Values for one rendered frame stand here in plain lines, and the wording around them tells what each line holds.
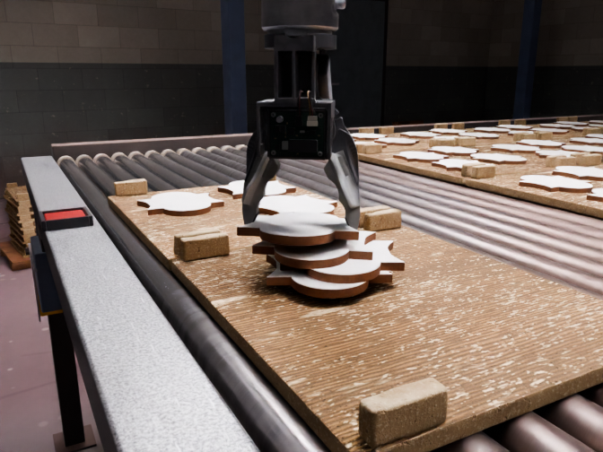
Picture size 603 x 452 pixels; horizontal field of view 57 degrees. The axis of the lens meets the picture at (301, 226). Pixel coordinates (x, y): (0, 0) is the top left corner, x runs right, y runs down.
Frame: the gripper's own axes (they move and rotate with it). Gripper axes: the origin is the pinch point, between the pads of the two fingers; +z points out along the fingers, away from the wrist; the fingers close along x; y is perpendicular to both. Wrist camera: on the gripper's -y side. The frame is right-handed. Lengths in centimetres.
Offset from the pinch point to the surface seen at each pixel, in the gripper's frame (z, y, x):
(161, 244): 5.6, -8.4, -19.7
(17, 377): 99, -121, -126
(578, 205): 5, -40, 44
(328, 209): 4.3, -26.3, 1.3
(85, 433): 98, -90, -82
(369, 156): 5, -92, 8
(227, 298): 5.6, 8.4, -6.5
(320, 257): 1.4, 6.8, 2.8
